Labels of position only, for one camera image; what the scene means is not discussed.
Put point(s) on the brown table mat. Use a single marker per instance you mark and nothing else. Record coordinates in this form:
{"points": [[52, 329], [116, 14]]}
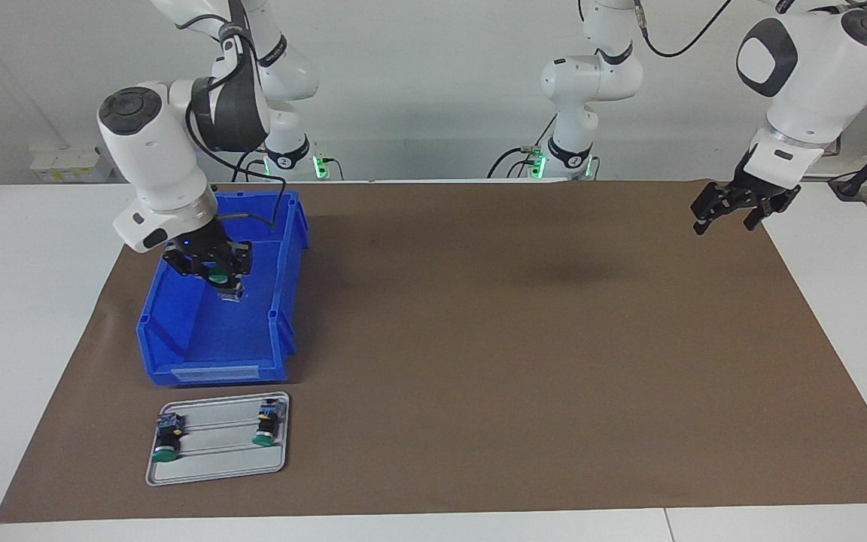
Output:
{"points": [[554, 391]]}

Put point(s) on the green push button switch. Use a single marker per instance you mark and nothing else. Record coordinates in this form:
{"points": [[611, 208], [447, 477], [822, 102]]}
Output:
{"points": [[221, 280], [268, 425], [166, 440]]}

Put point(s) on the blue plastic storage bin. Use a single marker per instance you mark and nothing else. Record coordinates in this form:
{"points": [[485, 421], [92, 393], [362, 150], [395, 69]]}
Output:
{"points": [[253, 339]]}

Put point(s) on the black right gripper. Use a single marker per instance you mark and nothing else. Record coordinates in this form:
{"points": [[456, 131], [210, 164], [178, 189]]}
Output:
{"points": [[204, 242]]}

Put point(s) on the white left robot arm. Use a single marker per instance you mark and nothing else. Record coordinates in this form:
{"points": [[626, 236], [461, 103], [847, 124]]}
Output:
{"points": [[802, 75]]}

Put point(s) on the silver metal tray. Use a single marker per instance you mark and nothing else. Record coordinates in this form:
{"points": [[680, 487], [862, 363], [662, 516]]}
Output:
{"points": [[215, 459]]}

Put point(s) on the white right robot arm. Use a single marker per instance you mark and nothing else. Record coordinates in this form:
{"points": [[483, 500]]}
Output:
{"points": [[170, 158]]}

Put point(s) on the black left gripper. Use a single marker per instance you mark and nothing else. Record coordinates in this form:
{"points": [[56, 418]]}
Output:
{"points": [[761, 188]]}

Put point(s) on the white wall socket box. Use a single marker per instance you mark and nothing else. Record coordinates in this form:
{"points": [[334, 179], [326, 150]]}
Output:
{"points": [[72, 162]]}

